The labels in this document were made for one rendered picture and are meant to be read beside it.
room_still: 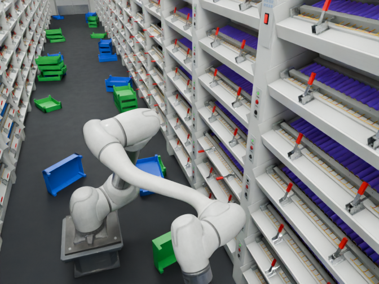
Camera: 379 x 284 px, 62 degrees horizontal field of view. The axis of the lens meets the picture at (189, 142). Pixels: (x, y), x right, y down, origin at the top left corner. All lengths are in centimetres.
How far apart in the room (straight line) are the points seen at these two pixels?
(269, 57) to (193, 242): 64
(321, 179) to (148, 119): 70
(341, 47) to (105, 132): 84
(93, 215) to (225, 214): 89
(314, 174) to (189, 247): 44
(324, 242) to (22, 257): 171
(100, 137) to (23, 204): 147
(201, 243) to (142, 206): 139
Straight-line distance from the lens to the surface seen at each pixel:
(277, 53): 112
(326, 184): 102
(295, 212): 120
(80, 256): 183
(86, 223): 178
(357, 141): 86
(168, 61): 248
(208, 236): 99
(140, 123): 129
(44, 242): 226
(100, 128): 126
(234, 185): 159
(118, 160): 116
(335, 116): 94
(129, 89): 387
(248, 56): 138
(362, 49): 83
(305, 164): 108
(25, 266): 217
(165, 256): 198
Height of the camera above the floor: 155
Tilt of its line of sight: 31 degrees down
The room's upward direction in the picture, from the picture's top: straight up
